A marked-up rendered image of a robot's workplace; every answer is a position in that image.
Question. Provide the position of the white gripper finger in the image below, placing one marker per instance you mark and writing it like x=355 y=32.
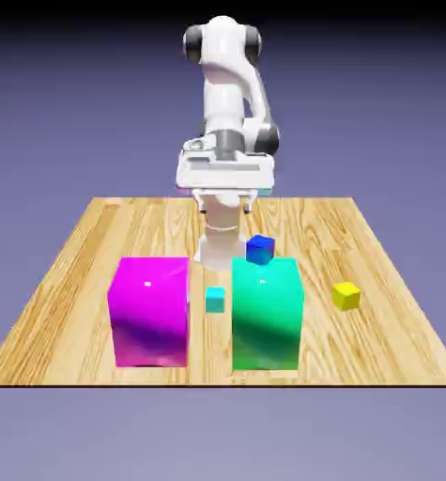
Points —
x=200 y=201
x=249 y=203

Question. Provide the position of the small blue cube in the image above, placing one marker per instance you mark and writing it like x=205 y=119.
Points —
x=260 y=250

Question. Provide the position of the large magenta box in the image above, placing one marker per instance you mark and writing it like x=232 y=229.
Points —
x=149 y=312

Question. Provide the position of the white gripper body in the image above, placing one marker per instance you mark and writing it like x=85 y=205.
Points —
x=226 y=176

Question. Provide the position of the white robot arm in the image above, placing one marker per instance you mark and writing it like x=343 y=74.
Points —
x=224 y=101

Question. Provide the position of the large green box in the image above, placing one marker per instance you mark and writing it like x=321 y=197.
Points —
x=267 y=315

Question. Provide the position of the small yellow cube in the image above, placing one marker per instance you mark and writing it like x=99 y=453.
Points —
x=345 y=296

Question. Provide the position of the small cyan cube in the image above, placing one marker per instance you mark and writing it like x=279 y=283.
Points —
x=215 y=300

